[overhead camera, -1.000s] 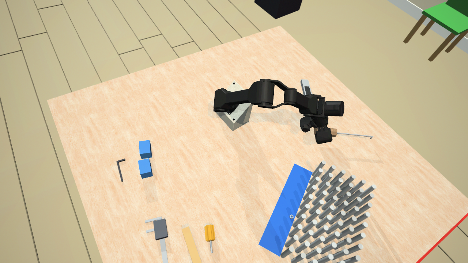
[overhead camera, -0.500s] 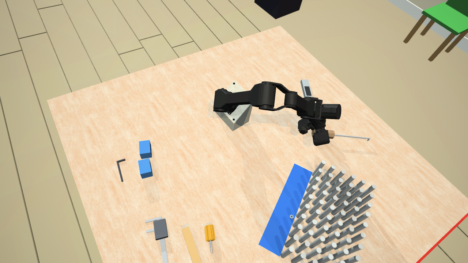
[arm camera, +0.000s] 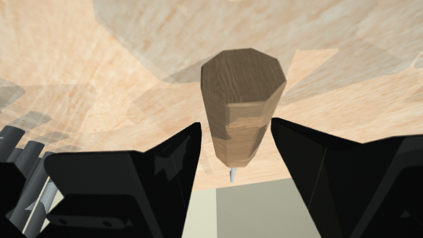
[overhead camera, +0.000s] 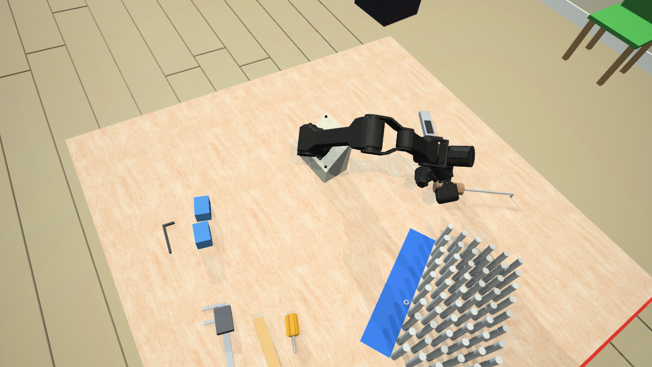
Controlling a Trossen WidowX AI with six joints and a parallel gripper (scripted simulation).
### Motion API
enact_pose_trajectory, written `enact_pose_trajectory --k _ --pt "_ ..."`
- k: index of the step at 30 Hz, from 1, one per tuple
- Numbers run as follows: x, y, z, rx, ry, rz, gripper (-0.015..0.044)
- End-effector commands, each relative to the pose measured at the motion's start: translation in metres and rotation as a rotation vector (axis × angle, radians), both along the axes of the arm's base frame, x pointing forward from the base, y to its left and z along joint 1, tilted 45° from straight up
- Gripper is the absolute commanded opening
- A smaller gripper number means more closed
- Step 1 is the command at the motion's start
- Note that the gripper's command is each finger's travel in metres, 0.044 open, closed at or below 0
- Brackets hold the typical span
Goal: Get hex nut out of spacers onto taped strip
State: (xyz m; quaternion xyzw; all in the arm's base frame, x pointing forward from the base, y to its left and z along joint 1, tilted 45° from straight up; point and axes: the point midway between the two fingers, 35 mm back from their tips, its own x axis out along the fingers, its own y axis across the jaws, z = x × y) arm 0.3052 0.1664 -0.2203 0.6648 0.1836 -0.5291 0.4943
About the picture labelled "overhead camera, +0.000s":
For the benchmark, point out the blue tape strip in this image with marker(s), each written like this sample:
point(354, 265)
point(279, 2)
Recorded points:
point(386, 321)

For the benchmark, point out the blue block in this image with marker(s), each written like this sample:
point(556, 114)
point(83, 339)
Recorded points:
point(202, 235)
point(202, 208)

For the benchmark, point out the yellow-handled screwdriver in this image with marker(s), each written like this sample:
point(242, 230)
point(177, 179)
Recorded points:
point(292, 327)

